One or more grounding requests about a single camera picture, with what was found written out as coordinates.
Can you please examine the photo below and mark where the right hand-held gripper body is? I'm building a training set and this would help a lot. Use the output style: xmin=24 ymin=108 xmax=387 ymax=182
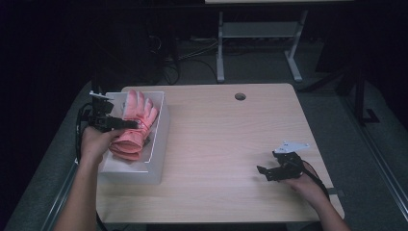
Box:
xmin=271 ymin=140 xmax=311 ymax=182

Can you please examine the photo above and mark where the bundle of floor cables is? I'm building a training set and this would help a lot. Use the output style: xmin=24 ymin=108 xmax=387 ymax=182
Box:
xmin=145 ymin=30 xmax=219 ymax=87

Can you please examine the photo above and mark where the person's left hand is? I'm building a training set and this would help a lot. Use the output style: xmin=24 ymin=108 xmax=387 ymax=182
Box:
xmin=79 ymin=126 xmax=125 ymax=164

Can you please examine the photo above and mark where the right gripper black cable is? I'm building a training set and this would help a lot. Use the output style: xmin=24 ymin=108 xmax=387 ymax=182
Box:
xmin=301 ymin=164 xmax=331 ymax=200

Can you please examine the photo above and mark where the grey metal desk frame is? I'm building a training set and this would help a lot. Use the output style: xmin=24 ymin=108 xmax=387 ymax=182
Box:
xmin=205 ymin=0 xmax=354 ymax=84

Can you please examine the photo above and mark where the aluminium floor rail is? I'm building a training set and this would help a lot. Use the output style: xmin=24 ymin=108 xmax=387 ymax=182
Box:
xmin=39 ymin=163 xmax=87 ymax=231
xmin=340 ymin=94 xmax=408 ymax=223

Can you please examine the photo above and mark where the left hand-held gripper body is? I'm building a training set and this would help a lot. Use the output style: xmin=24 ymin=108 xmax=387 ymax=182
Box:
xmin=87 ymin=90 xmax=115 ymax=133

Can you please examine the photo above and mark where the pink glove with buckle strap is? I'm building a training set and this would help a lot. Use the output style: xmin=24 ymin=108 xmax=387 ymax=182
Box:
xmin=109 ymin=89 xmax=160 ymax=162

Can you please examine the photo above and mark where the white box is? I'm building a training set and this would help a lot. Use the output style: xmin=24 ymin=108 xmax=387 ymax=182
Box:
xmin=97 ymin=90 xmax=170 ymax=186

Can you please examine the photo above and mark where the person's right hand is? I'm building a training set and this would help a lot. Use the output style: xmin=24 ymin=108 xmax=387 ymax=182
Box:
xmin=285 ymin=172 xmax=328 ymax=208

